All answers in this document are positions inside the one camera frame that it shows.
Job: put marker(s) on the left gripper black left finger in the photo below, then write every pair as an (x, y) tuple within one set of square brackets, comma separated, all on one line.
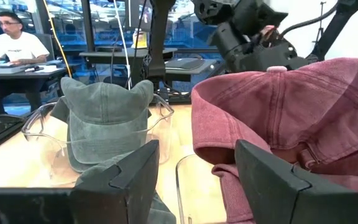
[(73, 208)]

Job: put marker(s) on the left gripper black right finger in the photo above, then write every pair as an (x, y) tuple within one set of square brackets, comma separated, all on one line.
[(291, 202)]

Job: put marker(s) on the maroon baseball cap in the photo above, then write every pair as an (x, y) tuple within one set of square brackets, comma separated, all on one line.
[(291, 109), (235, 193)]

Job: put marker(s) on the green baseball cap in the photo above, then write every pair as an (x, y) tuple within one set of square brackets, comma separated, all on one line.
[(104, 102), (162, 211)]

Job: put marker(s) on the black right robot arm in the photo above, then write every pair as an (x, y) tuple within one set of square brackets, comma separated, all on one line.
[(343, 21)]

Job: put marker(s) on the grey small table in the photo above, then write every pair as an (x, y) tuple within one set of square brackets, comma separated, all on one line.
[(210, 63)]

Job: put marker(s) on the clear plastic bin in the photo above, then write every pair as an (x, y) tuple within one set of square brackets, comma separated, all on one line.
[(42, 149), (197, 186)]

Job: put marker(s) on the black tripod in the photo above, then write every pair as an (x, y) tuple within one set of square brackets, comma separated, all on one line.
[(321, 18)]

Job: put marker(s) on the grey laptop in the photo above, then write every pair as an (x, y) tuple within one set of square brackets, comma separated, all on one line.
[(185, 63)]

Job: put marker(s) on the black chair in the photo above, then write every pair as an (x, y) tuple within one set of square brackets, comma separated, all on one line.
[(5, 122)]

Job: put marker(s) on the yellow labelled bottle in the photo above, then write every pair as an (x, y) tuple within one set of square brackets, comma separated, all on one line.
[(140, 39)]

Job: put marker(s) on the white paper sheet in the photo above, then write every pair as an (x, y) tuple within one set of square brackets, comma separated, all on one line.
[(48, 69)]

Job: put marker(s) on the dark office desk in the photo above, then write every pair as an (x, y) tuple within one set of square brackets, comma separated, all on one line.
[(26, 74)]

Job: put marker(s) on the black side desk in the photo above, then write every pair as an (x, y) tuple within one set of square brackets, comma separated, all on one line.
[(117, 53)]

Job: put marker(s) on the grey book stack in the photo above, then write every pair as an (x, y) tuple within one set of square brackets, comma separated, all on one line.
[(11, 70)]

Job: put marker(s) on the grey office chair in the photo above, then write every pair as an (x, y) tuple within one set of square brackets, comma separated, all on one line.
[(47, 46)]

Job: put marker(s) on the black window pillar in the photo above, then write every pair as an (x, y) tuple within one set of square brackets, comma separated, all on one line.
[(87, 25)]

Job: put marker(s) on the black frame post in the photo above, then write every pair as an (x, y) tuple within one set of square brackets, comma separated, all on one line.
[(158, 46)]

